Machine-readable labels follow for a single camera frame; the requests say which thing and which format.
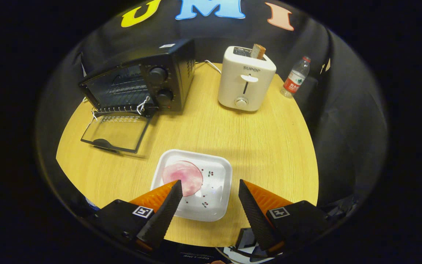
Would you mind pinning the black printed box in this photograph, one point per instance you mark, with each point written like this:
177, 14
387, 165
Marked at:
196, 257

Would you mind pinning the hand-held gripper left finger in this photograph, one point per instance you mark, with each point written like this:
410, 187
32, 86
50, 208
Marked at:
163, 216

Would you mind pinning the black backdrop cloth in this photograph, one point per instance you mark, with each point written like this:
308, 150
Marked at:
343, 128

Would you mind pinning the brown bread slice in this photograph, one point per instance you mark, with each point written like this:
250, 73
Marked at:
258, 51

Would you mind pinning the black toaster oven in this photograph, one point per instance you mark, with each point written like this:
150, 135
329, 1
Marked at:
174, 69

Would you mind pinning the clear water bottle red label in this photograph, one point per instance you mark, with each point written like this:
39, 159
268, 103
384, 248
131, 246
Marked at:
296, 79

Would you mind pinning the white pop-up toaster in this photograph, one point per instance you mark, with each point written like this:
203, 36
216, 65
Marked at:
229, 84

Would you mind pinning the white square plate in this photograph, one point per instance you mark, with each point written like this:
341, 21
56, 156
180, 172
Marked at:
214, 190

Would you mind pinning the white twist tie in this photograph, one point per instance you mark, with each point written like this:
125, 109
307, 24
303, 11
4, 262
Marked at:
142, 106

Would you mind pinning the pink ham slice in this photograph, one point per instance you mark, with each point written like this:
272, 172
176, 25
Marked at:
183, 176

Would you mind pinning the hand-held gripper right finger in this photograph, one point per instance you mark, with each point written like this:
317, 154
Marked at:
256, 220

